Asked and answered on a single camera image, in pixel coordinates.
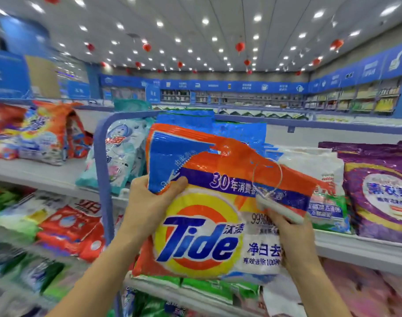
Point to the small blue hanging sign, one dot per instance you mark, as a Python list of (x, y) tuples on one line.
[(153, 93)]

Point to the rows of small red lanterns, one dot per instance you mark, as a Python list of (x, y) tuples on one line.
[(147, 47)]

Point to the person's right hand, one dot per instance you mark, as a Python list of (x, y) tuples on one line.
[(296, 244)]

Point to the wall shelf of detergent bottles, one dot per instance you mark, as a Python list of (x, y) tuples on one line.
[(359, 102)]

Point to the purple lavender detergent bags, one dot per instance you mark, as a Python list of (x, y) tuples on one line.
[(379, 201)]

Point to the rows of round ceiling lights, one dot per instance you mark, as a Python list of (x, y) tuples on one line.
[(205, 21)]

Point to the blue beige column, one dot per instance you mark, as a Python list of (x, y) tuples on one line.
[(32, 56)]

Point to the green Ariel detergent bags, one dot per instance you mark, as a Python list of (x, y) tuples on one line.
[(326, 194)]

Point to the person's left hand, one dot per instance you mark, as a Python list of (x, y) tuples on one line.
[(145, 211)]

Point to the row of green boxes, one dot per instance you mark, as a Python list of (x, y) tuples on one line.
[(260, 114)]

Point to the blue aisle sign board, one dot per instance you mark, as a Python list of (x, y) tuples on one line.
[(8, 74)]

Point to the large red paper lantern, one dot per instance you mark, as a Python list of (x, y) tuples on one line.
[(240, 46), (337, 44)]

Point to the large blue hanging sign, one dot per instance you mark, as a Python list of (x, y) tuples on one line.
[(79, 90)]

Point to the blue wall shelving unit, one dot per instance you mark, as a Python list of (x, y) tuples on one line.
[(372, 66)]

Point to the purple lavender detergent bag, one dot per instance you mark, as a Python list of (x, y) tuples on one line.
[(359, 147)]

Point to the person's right forearm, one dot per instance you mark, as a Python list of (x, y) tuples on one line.
[(320, 293)]

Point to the orange blue small detergent packet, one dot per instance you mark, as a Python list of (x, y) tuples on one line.
[(214, 241)]

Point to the blue wall sign band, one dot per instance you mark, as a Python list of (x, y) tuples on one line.
[(221, 85)]

